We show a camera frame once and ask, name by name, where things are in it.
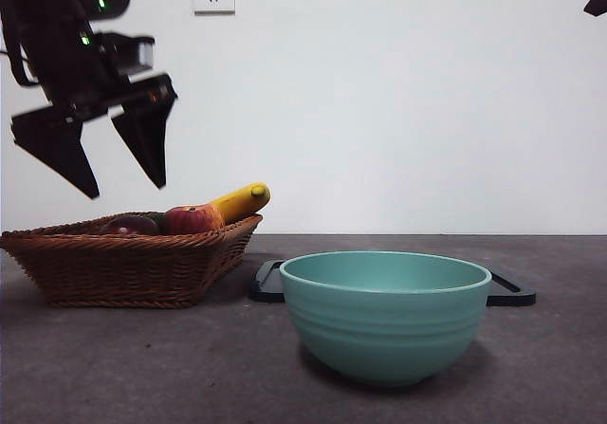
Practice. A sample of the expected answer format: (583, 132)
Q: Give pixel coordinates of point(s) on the brown wicker basket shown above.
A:
(128, 272)

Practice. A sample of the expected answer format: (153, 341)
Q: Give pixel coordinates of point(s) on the green fruit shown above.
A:
(159, 219)

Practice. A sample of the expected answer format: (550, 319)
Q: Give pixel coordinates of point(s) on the teal ribbed bowl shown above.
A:
(385, 324)

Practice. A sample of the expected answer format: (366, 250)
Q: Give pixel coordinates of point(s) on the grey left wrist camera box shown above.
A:
(128, 51)

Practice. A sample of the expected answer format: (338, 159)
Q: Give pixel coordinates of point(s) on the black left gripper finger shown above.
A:
(52, 149)
(144, 144)

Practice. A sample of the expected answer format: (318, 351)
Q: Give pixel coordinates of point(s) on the yellow banana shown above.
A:
(237, 205)

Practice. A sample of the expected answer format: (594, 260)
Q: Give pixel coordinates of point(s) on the red apple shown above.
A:
(187, 221)

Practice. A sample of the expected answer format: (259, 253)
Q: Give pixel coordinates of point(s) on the black rectangular tray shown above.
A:
(268, 290)

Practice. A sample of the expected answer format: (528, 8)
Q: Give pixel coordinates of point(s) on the dark purple plum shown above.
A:
(130, 226)

